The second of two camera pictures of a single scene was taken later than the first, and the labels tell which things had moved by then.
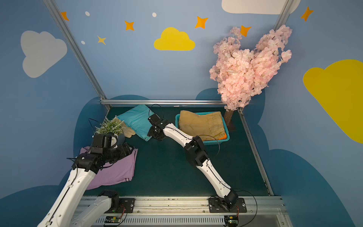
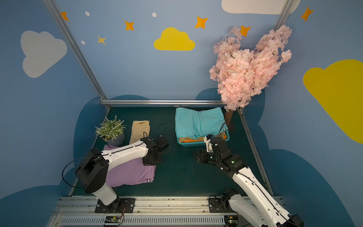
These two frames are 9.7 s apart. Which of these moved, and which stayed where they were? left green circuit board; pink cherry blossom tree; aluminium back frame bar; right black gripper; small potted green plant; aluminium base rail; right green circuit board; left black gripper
Moved: right black gripper; left black gripper
Stayed: left green circuit board; right green circuit board; aluminium back frame bar; small potted green plant; aluminium base rail; pink cherry blossom tree
